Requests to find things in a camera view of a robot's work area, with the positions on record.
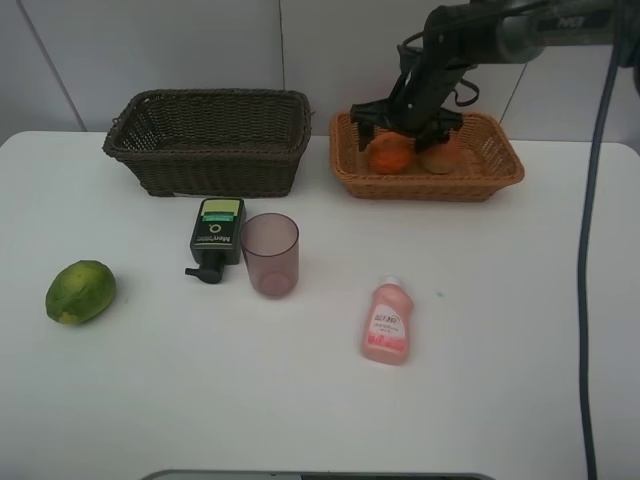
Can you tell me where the dark brown wicker basket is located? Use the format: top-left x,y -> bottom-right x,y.
103,89 -> 311,198

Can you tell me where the red yellow peach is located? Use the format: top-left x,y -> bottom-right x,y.
417,138 -> 462,175

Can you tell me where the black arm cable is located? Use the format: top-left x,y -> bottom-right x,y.
577,29 -> 632,480

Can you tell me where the orange tangerine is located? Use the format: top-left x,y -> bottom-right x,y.
367,132 -> 414,175

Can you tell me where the pink detergent bottle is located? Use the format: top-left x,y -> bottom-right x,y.
361,276 -> 414,366

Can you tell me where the black green pump bottle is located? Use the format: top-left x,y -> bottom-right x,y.
185,197 -> 246,284

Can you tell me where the translucent purple cup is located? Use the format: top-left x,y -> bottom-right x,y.
240,213 -> 300,298

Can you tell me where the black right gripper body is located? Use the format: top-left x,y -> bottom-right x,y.
349,60 -> 463,135

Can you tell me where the green mango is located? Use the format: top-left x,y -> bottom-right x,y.
45,260 -> 116,325

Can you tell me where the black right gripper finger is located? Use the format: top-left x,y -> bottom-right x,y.
357,122 -> 375,151
413,128 -> 450,153

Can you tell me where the orange wicker basket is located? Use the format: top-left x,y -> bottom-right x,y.
329,111 -> 524,202

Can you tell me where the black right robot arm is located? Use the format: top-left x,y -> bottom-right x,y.
349,1 -> 639,152

